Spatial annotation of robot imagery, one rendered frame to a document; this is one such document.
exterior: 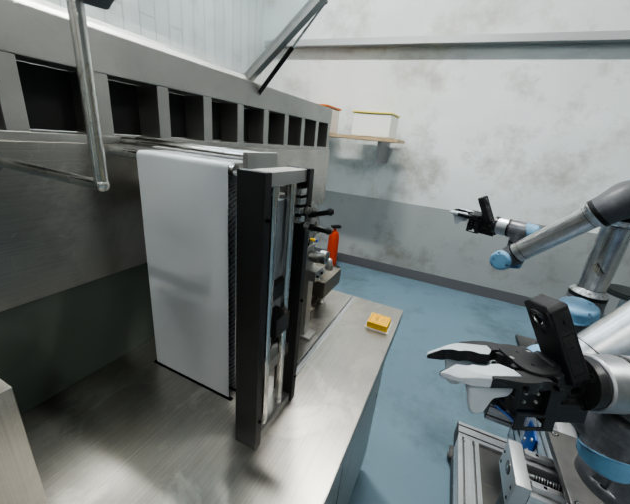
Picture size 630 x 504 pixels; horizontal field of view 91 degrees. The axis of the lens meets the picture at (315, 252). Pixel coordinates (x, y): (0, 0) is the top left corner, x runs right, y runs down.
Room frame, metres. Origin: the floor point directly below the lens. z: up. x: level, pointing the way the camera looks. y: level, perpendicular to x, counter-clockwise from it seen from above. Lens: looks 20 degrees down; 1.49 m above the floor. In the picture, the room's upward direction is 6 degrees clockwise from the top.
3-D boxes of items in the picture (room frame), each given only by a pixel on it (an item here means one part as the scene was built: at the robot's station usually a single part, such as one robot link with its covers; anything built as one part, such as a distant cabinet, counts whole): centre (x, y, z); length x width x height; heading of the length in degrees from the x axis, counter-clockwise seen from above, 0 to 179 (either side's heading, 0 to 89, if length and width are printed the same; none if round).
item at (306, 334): (0.84, 0.01, 1.05); 0.06 x 0.05 x 0.31; 67
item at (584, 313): (0.97, -0.92, 0.98); 0.13 x 0.12 x 0.14; 132
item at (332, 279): (1.11, 0.11, 1.00); 0.40 x 0.16 x 0.06; 67
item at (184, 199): (0.64, 0.31, 1.17); 0.34 x 0.05 x 0.54; 67
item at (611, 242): (1.05, -1.02, 1.19); 0.15 x 0.12 x 0.55; 132
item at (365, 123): (3.40, -0.48, 1.68); 0.42 x 0.35 x 0.23; 68
